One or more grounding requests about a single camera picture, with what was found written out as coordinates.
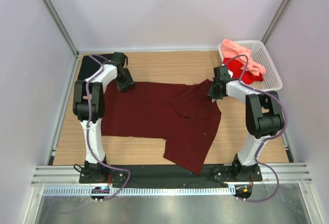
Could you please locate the dark red t shirt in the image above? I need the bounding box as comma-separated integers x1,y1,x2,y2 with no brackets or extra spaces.
101,79,222,175

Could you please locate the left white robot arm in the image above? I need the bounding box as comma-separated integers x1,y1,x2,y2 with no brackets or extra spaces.
72,52,135,183

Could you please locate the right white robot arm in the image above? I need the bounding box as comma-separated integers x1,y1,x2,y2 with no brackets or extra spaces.
208,65,285,181

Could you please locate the bright red t shirt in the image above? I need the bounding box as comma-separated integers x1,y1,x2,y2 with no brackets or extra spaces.
222,57,264,85

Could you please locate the folded black t shirt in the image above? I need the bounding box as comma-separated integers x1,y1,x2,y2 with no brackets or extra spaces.
78,53,113,80

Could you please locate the pink t shirt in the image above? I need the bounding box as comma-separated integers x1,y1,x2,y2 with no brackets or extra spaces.
221,39,266,76

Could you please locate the white plastic basket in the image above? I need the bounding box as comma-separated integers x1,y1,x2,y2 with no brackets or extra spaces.
218,40,283,91

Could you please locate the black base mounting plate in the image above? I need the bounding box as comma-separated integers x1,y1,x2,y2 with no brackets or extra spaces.
74,164,263,189

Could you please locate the aluminium front rail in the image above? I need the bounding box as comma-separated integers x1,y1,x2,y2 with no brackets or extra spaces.
31,163,312,185

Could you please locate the white slotted cable duct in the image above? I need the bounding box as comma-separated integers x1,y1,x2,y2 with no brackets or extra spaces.
43,185,235,197

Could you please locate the left aluminium frame post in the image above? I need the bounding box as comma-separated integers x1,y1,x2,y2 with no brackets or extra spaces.
42,0,79,57

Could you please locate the aluminium frame post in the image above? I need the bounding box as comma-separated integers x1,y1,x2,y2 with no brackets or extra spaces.
42,0,79,57
261,0,292,45

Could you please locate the right aluminium frame post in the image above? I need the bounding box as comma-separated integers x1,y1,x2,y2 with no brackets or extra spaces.
261,0,292,45

